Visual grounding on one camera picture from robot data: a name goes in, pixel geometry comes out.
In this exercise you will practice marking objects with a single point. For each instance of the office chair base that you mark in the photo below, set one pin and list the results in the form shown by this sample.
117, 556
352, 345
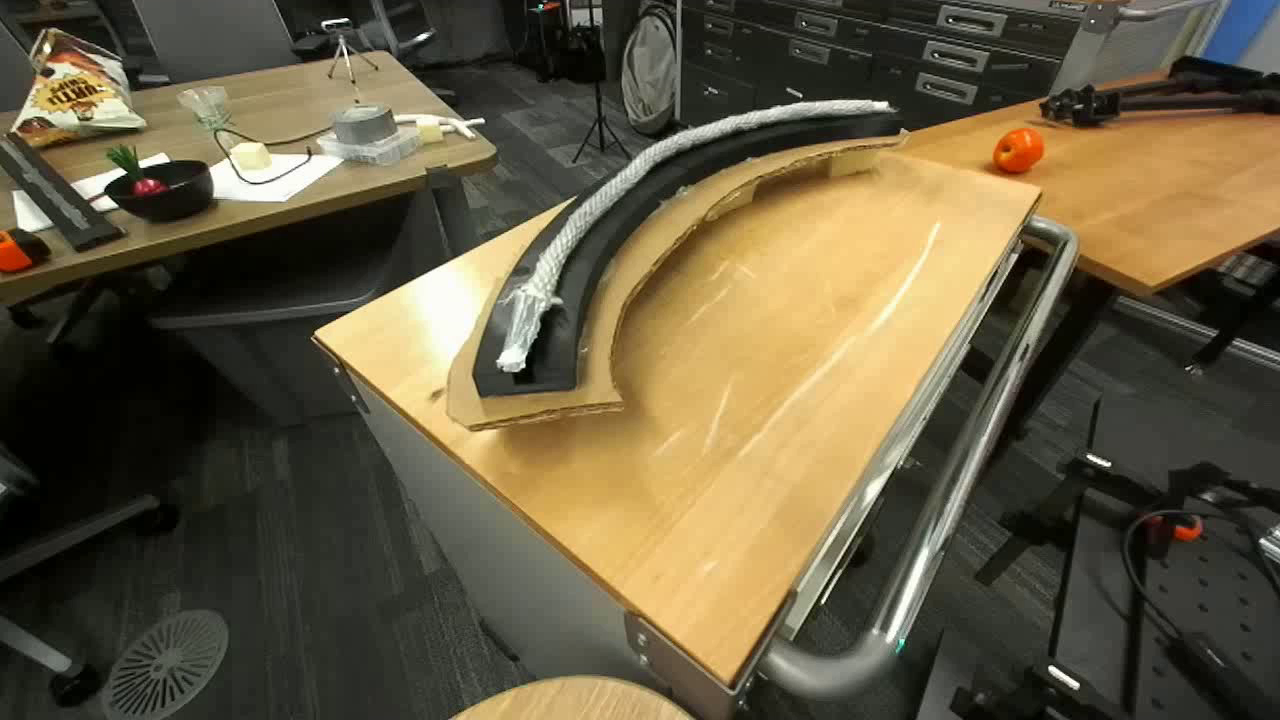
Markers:
64, 533

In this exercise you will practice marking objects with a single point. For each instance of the round perforated floor disc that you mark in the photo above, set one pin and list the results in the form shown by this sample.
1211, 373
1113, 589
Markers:
164, 667

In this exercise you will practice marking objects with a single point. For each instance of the curved cardboard base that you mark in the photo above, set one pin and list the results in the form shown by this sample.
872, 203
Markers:
606, 379

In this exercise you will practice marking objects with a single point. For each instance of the round white fan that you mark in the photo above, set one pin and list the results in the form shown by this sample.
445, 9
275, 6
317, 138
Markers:
649, 64

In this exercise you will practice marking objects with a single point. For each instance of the round wooden stool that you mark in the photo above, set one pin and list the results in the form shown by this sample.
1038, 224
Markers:
572, 702

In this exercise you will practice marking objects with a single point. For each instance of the chip bag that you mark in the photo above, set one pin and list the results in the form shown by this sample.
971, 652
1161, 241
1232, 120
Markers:
72, 92

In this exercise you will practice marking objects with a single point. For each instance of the long black bar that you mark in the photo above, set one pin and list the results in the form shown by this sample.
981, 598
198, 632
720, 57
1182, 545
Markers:
55, 195

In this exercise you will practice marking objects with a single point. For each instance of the orange object at desk edge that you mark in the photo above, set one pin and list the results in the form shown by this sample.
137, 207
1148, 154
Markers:
17, 252

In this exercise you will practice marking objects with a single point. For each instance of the small tabletop tripod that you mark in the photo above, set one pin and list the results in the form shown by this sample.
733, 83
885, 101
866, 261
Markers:
346, 46

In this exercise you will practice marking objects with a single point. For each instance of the grey drawer cabinet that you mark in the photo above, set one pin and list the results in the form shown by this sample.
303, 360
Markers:
854, 54

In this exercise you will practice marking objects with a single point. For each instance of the black folded tripod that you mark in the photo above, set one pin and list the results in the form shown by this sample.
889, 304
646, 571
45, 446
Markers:
1107, 101

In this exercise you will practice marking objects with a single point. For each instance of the black bowl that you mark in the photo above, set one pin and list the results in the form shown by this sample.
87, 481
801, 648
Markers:
181, 195

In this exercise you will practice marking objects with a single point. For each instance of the orange clamp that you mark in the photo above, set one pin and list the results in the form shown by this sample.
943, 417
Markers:
1177, 528

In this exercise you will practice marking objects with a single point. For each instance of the wooden desk with orange ball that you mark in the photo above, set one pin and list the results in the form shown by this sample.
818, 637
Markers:
1175, 185

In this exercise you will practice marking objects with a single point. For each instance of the long wooden office table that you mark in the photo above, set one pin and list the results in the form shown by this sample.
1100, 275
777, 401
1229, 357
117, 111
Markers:
307, 106

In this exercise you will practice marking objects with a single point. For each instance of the black optical breadboard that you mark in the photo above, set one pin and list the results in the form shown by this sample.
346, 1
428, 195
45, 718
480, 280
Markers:
1200, 624

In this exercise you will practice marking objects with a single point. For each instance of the grey tape roll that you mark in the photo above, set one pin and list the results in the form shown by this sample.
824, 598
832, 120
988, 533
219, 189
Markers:
360, 124

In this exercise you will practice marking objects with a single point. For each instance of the orange ball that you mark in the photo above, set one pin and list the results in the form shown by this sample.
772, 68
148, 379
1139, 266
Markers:
1016, 150

